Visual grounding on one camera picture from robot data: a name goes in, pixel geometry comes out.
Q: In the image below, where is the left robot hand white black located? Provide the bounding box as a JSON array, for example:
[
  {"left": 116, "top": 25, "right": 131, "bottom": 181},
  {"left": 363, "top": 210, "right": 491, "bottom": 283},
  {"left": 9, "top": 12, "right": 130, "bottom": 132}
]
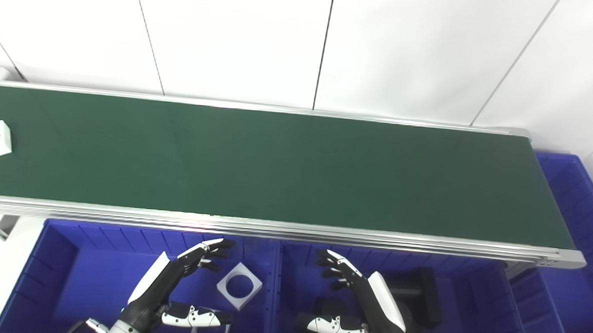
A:
[{"left": 119, "top": 234, "right": 238, "bottom": 333}]

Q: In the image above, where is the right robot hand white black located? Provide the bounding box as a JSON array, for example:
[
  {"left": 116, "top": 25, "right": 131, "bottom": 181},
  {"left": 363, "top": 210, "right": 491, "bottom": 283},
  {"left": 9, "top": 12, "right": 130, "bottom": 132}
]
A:
[{"left": 296, "top": 248, "right": 418, "bottom": 333}]

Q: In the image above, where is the black T-shaped part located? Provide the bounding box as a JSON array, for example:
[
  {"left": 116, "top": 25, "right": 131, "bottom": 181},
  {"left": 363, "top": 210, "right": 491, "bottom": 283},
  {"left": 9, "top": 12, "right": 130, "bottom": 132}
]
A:
[{"left": 387, "top": 264, "right": 445, "bottom": 330}]

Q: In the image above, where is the blue bin with white parts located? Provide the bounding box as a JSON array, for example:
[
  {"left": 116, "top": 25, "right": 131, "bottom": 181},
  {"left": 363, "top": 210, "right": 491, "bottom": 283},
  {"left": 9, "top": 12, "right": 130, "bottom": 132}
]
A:
[{"left": 0, "top": 217, "right": 280, "bottom": 333}]

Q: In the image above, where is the blue bin with black parts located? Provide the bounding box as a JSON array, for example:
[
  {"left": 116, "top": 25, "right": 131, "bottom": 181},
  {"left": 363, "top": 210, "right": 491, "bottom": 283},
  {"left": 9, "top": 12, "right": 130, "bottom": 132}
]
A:
[{"left": 273, "top": 240, "right": 539, "bottom": 333}]

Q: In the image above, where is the green conveyor belt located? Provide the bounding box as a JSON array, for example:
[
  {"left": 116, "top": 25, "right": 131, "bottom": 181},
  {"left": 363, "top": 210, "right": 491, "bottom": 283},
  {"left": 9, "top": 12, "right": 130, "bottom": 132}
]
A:
[
  {"left": 0, "top": 66, "right": 593, "bottom": 272},
  {"left": 0, "top": 84, "right": 582, "bottom": 249}
]

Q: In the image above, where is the empty blue bin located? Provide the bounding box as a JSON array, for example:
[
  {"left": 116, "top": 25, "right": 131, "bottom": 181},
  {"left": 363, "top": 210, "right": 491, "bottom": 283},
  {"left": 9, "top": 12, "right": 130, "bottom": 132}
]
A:
[{"left": 507, "top": 151, "right": 593, "bottom": 333}]

